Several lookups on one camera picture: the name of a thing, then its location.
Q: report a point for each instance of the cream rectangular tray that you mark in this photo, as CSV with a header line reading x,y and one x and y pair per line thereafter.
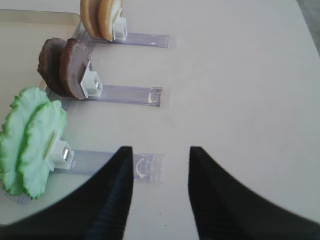
x,y
22,35

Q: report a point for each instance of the white patty pusher block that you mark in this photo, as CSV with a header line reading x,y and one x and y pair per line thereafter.
x,y
91,84

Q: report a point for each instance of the white bread pusher block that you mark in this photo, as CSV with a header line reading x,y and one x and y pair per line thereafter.
x,y
119,27

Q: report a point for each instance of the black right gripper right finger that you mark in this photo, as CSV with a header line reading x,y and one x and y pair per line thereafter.
x,y
225,209

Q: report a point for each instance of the rear tan bread slice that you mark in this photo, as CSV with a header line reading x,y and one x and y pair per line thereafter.
x,y
89,17

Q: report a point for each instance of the white lettuce pusher block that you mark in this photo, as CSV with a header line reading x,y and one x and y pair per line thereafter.
x,y
59,154

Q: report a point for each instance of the front green lettuce leaf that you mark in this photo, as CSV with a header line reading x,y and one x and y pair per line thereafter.
x,y
48,120

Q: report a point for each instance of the brown meat patty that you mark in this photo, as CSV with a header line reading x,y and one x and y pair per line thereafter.
x,y
74,60
49,64

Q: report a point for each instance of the green lettuce leaf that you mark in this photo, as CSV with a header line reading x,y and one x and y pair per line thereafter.
x,y
12,137
48,120

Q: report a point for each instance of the front tan bread slice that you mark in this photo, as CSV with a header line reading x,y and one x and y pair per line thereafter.
x,y
108,11

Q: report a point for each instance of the clear patty rail holder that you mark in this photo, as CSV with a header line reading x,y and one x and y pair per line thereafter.
x,y
148,96

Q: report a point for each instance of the front brown meat patty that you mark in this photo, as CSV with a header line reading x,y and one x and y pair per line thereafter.
x,y
74,60

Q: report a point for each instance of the rear green lettuce leaf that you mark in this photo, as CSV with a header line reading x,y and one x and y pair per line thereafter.
x,y
12,137

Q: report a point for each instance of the tan bread slice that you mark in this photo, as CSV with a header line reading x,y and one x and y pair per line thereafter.
x,y
108,11
89,17

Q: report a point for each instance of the rear brown meat patty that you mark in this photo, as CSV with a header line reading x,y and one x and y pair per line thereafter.
x,y
49,64

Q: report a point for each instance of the clear lettuce rail holder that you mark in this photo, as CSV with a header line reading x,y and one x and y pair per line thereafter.
x,y
146,167

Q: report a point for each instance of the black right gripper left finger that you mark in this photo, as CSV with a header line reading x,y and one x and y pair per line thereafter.
x,y
97,210

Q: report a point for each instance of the clear bread rail holder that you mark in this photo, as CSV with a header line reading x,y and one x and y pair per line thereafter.
x,y
149,40

